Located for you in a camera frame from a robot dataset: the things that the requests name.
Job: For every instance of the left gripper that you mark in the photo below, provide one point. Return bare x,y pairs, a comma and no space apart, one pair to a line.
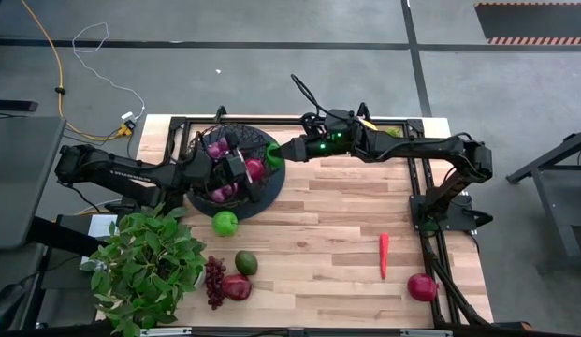
208,171

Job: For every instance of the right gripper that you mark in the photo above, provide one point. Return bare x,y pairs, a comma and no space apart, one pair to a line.
301,150

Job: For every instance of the bright green lime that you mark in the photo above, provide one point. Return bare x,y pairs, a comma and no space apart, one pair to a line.
272,161

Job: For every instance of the round red apple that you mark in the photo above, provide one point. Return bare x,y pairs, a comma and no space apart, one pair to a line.
256,169

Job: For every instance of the purple grape bunch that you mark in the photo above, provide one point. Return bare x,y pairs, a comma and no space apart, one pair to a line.
218,150

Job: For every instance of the green apple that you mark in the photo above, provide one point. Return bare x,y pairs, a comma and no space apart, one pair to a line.
224,223

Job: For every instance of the yellow mango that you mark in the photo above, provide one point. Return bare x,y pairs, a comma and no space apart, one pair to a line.
368,124

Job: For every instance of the dark green avocado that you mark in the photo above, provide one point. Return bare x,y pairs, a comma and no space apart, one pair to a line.
246,263

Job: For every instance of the green pear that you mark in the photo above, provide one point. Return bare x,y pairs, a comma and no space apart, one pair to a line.
395,132

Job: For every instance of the dark red grape bunch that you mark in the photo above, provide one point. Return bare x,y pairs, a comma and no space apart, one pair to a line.
214,281

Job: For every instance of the red chili pepper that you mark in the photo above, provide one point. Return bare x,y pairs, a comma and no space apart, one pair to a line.
384,255

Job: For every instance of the bright red pomegranate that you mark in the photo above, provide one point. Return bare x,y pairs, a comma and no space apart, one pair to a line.
421,287

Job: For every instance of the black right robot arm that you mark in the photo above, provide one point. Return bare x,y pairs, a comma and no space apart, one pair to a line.
411,147

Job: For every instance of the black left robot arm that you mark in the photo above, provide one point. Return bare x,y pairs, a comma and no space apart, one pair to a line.
121,173

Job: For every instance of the yellow black power plug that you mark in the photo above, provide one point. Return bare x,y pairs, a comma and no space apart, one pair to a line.
126,128

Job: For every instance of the green leafy potted plant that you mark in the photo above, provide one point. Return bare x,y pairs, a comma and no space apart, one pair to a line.
145,262

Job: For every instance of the white paper sheet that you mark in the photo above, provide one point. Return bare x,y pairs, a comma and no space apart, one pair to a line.
99,227

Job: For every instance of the black support beam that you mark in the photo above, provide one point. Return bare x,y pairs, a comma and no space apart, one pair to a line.
61,234

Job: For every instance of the grey desk panel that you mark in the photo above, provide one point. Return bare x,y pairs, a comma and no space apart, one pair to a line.
23,178

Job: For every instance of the black flat bar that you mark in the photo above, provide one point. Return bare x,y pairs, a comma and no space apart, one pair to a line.
14,106

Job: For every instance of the black rounded device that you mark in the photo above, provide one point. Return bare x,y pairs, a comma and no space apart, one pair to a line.
7,302

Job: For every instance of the black mat with striped edge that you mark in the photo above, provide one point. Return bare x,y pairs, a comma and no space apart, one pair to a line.
528,21

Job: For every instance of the black metal table stand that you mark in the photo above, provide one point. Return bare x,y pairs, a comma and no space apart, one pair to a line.
565,229

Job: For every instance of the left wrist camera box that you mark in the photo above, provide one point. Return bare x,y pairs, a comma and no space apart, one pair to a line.
234,167

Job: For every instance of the black aluminium rig frame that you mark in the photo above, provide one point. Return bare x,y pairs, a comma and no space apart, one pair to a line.
280,120

